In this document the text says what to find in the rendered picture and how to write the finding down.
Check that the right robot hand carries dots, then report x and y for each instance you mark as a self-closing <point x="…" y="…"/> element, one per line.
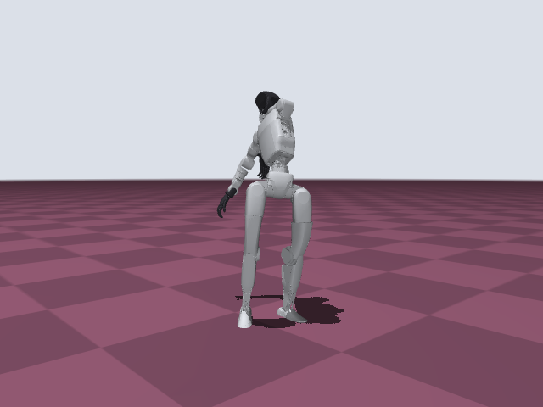
<point x="224" y="200"/>

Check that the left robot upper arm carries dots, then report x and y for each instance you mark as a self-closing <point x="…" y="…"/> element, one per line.
<point x="284" y="107"/>

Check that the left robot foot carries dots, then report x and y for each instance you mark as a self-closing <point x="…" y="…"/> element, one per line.
<point x="291" y="315"/>

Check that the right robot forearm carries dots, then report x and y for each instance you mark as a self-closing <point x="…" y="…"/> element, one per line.
<point x="239" y="177"/>

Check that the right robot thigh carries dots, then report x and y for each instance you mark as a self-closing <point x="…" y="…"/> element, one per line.
<point x="254" y="211"/>

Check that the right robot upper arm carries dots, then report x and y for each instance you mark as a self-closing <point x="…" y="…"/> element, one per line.
<point x="252" y="153"/>

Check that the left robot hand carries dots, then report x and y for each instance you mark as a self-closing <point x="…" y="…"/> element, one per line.
<point x="264" y="169"/>

